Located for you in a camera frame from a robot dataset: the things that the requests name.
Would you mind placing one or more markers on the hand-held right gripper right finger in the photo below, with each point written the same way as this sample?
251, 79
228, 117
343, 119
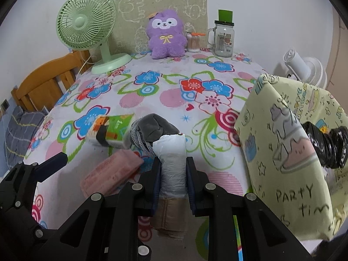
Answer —
189, 185

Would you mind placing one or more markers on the wooden bed headboard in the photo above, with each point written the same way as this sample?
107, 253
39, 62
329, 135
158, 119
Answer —
43, 81

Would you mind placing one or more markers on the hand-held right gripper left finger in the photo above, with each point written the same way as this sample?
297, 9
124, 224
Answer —
157, 179

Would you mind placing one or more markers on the green plastic cup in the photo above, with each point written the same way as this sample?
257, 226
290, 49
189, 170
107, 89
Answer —
225, 15

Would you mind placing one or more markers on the pink packaged socks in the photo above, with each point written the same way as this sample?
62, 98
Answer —
111, 174

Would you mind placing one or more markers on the cotton swab jar orange lid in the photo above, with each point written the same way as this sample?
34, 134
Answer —
194, 45

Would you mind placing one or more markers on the green tissue packet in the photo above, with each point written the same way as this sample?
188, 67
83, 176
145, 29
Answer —
117, 130

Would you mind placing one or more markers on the green desk fan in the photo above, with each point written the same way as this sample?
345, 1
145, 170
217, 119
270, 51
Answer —
81, 21

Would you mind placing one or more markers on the purple plush toy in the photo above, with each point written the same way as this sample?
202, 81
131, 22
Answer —
165, 46

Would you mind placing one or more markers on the yellow cartoon fabric storage box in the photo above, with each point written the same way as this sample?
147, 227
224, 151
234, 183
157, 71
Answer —
272, 141

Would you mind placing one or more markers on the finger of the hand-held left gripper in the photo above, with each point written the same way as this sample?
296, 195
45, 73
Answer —
51, 163

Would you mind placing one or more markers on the white beige packaged socks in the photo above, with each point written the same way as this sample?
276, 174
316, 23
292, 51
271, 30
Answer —
172, 168

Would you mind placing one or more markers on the glass mason jar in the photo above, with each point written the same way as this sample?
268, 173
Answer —
223, 43

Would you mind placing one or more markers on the black plastic bag roll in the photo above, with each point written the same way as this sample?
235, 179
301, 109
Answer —
329, 146

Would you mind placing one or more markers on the white standing fan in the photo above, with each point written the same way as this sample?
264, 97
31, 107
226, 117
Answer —
296, 65

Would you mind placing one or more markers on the grey striped cushion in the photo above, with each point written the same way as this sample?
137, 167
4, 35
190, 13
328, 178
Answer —
19, 130

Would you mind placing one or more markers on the beige door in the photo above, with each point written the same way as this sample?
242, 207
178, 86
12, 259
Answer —
338, 49

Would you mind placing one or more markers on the green cartoon printed board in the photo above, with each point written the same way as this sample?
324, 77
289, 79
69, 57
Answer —
136, 11

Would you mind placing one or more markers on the grey rolled cloth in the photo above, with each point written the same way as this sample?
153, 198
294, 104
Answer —
155, 127

